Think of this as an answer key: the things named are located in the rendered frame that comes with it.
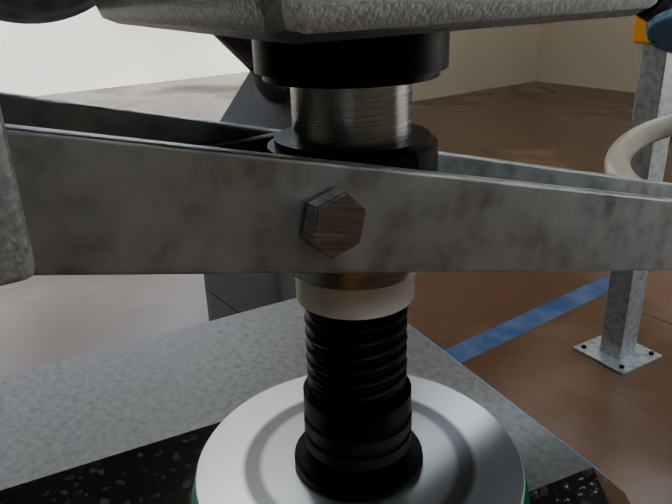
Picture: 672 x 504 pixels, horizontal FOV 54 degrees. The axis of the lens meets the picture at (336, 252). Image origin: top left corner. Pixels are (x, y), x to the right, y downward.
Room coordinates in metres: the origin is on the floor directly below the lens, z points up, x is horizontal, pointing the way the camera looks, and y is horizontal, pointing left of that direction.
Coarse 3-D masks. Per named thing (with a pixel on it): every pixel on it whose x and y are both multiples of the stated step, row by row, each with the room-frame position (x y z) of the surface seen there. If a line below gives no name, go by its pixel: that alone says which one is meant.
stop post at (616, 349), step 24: (648, 48) 1.91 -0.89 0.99; (648, 72) 1.90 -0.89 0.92; (648, 96) 1.89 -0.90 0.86; (648, 120) 1.88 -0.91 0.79; (648, 168) 1.86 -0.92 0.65; (624, 288) 1.88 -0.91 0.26; (624, 312) 1.87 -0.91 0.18; (600, 336) 2.01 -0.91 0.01; (624, 336) 1.86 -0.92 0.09; (600, 360) 1.86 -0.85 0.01; (624, 360) 1.85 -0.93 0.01; (648, 360) 1.85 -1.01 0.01
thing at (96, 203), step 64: (64, 128) 0.32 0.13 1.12; (128, 128) 0.34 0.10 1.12; (192, 128) 0.36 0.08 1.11; (256, 128) 0.38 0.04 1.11; (64, 192) 0.22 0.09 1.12; (128, 192) 0.23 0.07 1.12; (192, 192) 0.24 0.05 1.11; (256, 192) 0.25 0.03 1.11; (320, 192) 0.27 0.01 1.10; (384, 192) 0.29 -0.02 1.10; (448, 192) 0.31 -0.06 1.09; (512, 192) 0.33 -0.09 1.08; (576, 192) 0.36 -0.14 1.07; (640, 192) 0.58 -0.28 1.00; (64, 256) 0.21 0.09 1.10; (128, 256) 0.23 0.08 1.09; (192, 256) 0.24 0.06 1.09; (256, 256) 0.25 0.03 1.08; (320, 256) 0.27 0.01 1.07; (384, 256) 0.29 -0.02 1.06; (448, 256) 0.31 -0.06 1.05; (512, 256) 0.34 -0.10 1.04; (576, 256) 0.37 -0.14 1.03; (640, 256) 0.40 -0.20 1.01
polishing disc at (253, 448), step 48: (288, 384) 0.44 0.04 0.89; (432, 384) 0.43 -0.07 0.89; (240, 432) 0.38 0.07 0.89; (288, 432) 0.38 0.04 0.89; (432, 432) 0.38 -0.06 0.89; (480, 432) 0.37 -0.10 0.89; (240, 480) 0.33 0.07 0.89; (288, 480) 0.33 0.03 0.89; (432, 480) 0.33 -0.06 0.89; (480, 480) 0.33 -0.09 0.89
